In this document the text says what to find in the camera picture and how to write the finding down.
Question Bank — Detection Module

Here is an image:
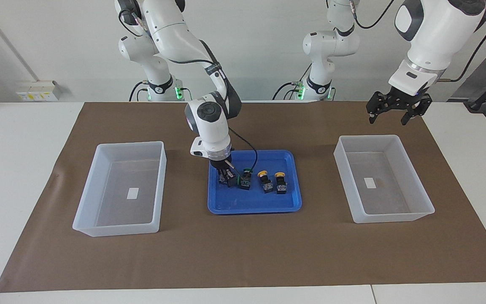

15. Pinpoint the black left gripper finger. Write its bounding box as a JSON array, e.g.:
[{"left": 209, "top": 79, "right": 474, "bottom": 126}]
[
  {"left": 401, "top": 94, "right": 432, "bottom": 125},
  {"left": 367, "top": 92, "right": 391, "bottom": 124}
]

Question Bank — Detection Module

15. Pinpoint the yellow push button switch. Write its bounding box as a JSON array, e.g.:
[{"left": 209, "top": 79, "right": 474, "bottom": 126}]
[
  {"left": 275, "top": 171, "right": 289, "bottom": 195},
  {"left": 257, "top": 170, "right": 274, "bottom": 194}
]

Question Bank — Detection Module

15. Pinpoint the blue plastic tray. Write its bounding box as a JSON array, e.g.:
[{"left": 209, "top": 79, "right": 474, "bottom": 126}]
[{"left": 207, "top": 150, "right": 302, "bottom": 215}]

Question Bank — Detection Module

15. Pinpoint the brown table mat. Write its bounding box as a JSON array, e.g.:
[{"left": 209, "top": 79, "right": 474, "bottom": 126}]
[{"left": 0, "top": 101, "right": 486, "bottom": 293}]

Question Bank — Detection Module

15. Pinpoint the translucent white plastic box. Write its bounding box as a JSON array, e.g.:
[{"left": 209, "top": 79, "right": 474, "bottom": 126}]
[
  {"left": 72, "top": 141, "right": 167, "bottom": 237},
  {"left": 334, "top": 135, "right": 435, "bottom": 224}
]

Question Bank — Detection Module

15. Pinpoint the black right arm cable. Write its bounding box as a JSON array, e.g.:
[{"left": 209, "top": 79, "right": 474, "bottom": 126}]
[{"left": 119, "top": 8, "right": 258, "bottom": 178}]

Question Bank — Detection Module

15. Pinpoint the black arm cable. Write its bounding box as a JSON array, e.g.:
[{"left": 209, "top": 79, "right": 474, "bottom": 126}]
[
  {"left": 351, "top": 0, "right": 486, "bottom": 83},
  {"left": 119, "top": 8, "right": 258, "bottom": 178}
]

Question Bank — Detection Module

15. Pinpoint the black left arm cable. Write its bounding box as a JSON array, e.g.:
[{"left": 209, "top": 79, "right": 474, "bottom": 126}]
[{"left": 351, "top": 0, "right": 486, "bottom": 83}]

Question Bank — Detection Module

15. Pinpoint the black base cable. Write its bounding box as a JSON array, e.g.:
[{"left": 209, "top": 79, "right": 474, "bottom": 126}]
[
  {"left": 273, "top": 63, "right": 311, "bottom": 100},
  {"left": 129, "top": 81, "right": 149, "bottom": 102}
]

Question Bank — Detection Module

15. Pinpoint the white wall socket box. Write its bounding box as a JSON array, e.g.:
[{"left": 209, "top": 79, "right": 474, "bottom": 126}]
[{"left": 16, "top": 80, "right": 63, "bottom": 102}]

